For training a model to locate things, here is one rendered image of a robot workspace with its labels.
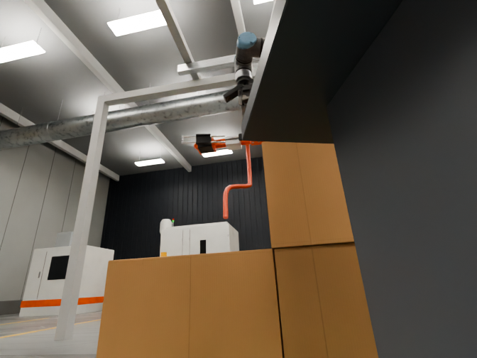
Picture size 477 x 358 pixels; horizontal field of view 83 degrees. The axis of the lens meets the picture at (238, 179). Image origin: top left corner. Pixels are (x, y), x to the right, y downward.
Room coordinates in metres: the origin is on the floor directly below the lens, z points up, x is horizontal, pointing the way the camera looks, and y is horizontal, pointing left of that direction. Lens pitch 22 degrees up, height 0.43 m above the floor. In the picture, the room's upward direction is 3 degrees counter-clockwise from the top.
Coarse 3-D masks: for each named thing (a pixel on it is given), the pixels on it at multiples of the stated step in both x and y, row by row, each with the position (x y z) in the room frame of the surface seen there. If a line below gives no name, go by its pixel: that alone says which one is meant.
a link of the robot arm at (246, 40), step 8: (248, 32) 0.93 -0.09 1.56; (240, 40) 0.93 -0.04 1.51; (248, 40) 0.93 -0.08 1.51; (256, 40) 0.94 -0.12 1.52; (240, 48) 0.96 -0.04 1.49; (248, 48) 0.95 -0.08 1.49; (256, 48) 0.96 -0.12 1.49; (240, 56) 1.01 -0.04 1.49; (248, 56) 1.00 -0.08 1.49; (256, 56) 1.00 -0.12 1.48
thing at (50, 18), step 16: (32, 0) 3.52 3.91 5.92; (48, 16) 3.90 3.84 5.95; (240, 16) 4.09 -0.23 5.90; (64, 32) 4.30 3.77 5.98; (240, 32) 4.48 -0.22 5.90; (80, 48) 4.79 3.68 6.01; (96, 64) 5.33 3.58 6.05; (112, 80) 5.99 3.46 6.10; (0, 112) 6.89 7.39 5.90; (64, 144) 9.31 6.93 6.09; (80, 160) 10.37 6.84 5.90; (112, 176) 12.39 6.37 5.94
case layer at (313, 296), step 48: (144, 288) 0.98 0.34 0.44; (192, 288) 0.95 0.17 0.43; (240, 288) 0.92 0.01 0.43; (288, 288) 0.90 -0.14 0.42; (336, 288) 0.88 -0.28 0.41; (144, 336) 0.97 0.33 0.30; (192, 336) 0.95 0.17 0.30; (240, 336) 0.93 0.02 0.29; (288, 336) 0.90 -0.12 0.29; (336, 336) 0.88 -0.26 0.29
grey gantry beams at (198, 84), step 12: (156, 0) 1.86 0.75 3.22; (168, 12) 1.99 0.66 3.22; (168, 24) 2.14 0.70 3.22; (180, 36) 2.30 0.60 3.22; (180, 48) 2.47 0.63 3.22; (192, 60) 2.71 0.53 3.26; (252, 72) 2.88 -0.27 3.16; (180, 84) 3.05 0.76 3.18; (192, 84) 3.02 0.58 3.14; (204, 84) 2.99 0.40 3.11; (216, 84) 3.00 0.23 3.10; (228, 84) 3.01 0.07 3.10; (108, 96) 3.22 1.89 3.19; (120, 96) 3.19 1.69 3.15; (132, 96) 3.16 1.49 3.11; (144, 96) 3.17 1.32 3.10; (156, 96) 3.18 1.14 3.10; (168, 96) 3.19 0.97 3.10
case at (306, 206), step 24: (264, 144) 0.90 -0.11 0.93; (288, 144) 0.88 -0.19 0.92; (312, 144) 0.87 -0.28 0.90; (264, 168) 0.90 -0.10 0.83; (288, 168) 0.89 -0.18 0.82; (312, 168) 0.87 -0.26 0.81; (336, 168) 0.86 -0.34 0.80; (288, 192) 0.89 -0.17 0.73; (312, 192) 0.87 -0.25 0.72; (336, 192) 0.86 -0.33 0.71; (288, 216) 0.89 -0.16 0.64; (312, 216) 0.88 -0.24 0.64; (336, 216) 0.86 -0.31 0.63; (288, 240) 0.89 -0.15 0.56; (312, 240) 0.88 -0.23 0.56; (336, 240) 0.86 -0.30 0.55
